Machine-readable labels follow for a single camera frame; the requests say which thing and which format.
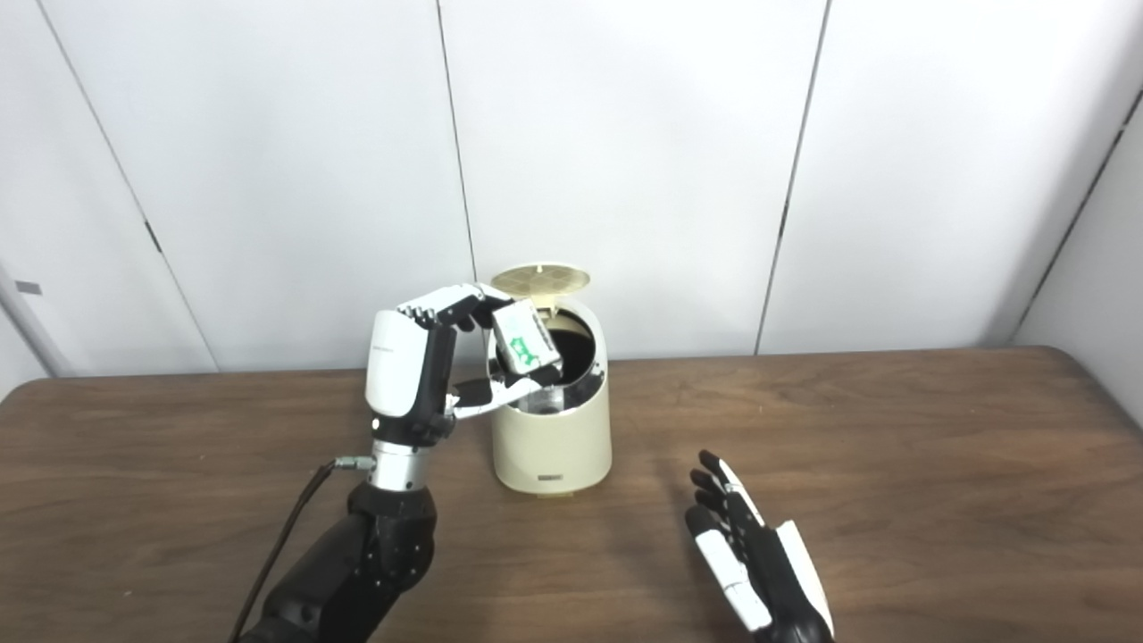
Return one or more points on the small grey wall sticker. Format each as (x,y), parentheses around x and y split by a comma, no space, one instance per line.
(28,288)

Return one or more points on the white wall post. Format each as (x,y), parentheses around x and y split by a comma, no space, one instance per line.
(27,330)

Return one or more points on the round cream bin lid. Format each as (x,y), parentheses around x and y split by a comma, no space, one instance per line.
(545,277)

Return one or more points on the cream-colored bin body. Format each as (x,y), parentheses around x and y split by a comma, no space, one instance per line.
(554,446)

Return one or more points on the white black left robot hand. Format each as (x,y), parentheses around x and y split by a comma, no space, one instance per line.
(397,366)

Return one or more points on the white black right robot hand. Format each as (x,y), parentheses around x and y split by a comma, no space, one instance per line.
(759,563)

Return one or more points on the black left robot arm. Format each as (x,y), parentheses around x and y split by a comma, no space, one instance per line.
(357,572)

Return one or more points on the green white milk carton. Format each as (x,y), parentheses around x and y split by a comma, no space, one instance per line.
(527,344)

